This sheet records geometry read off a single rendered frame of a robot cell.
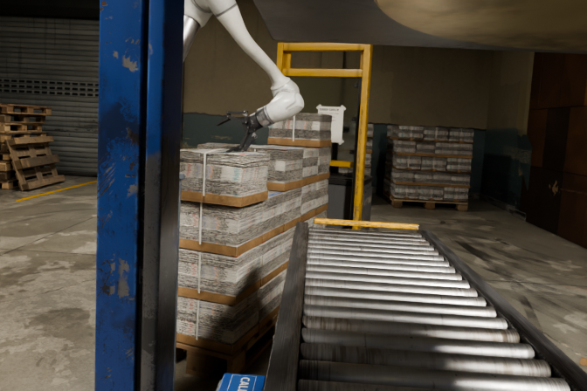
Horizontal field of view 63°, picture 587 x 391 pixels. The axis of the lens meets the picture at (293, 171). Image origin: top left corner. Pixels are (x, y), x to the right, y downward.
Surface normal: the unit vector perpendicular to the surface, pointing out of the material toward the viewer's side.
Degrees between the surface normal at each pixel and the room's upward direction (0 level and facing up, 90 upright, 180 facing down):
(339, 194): 90
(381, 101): 90
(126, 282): 90
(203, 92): 90
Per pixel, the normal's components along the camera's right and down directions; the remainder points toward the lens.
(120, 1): -0.04, 0.09
